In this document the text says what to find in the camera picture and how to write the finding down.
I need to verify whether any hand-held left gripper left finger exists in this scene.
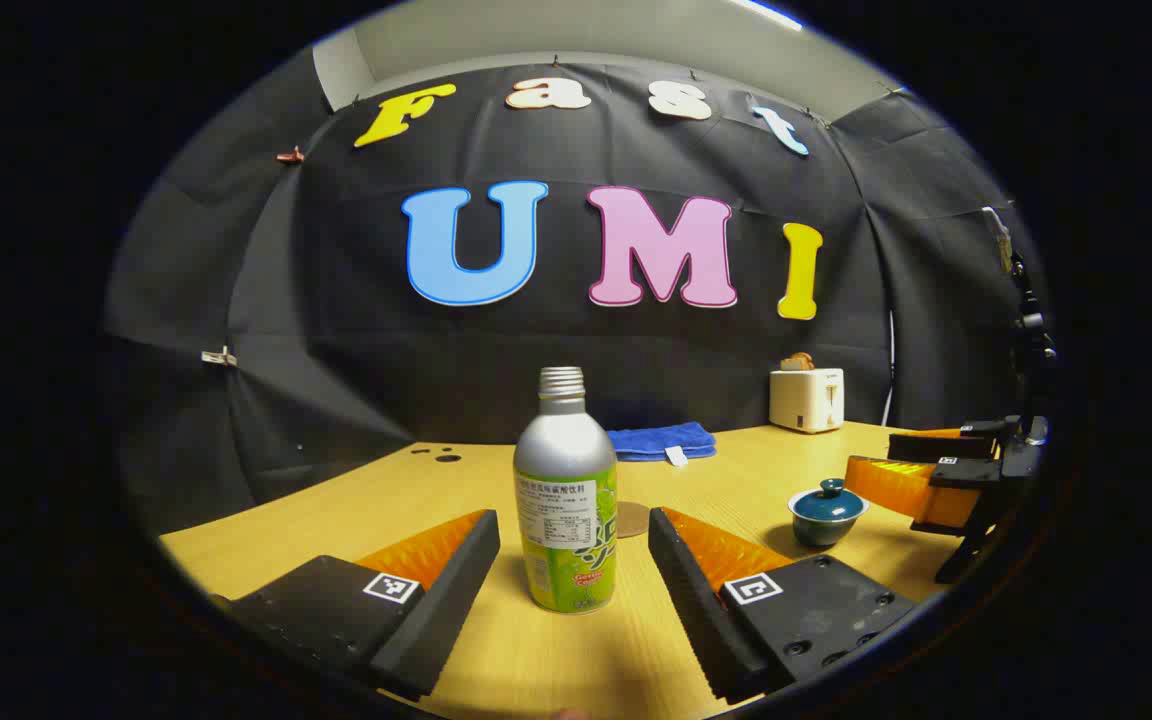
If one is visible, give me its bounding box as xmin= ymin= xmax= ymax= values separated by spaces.
xmin=211 ymin=508 xmax=502 ymax=701

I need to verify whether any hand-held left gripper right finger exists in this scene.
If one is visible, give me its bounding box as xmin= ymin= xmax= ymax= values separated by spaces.
xmin=646 ymin=506 xmax=917 ymax=706

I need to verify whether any teal teacup lid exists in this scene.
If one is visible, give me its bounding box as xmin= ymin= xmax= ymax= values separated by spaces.
xmin=788 ymin=478 xmax=870 ymax=525

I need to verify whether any silver green water bottle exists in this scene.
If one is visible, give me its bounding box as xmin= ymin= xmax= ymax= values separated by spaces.
xmin=513 ymin=366 xmax=620 ymax=614

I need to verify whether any white toaster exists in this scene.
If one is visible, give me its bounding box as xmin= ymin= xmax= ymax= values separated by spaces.
xmin=769 ymin=367 xmax=846 ymax=434

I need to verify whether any folded blue towel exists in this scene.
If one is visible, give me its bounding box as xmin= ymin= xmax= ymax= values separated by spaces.
xmin=606 ymin=422 xmax=718 ymax=467

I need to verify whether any black backdrop cloth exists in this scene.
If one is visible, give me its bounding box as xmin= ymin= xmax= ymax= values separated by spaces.
xmin=104 ymin=62 xmax=1047 ymax=536

